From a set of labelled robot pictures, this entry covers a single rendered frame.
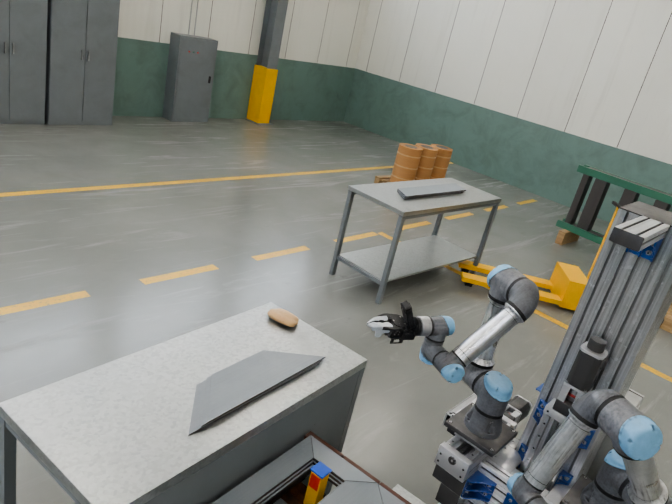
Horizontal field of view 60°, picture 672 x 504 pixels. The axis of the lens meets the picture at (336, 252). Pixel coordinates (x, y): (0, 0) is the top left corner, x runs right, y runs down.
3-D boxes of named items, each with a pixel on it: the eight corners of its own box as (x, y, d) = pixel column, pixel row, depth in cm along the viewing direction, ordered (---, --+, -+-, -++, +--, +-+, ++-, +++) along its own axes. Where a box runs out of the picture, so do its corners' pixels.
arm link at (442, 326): (452, 341, 220) (459, 322, 217) (428, 342, 215) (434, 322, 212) (442, 330, 226) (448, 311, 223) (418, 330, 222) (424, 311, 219)
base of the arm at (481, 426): (475, 409, 244) (482, 390, 240) (506, 430, 235) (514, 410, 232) (457, 422, 233) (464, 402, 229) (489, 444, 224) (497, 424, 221)
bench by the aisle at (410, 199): (378, 305, 549) (405, 208, 512) (328, 273, 590) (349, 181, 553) (475, 274, 677) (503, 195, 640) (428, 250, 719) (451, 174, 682)
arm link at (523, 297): (557, 306, 211) (454, 391, 211) (538, 291, 220) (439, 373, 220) (547, 286, 205) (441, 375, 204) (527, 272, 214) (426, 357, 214)
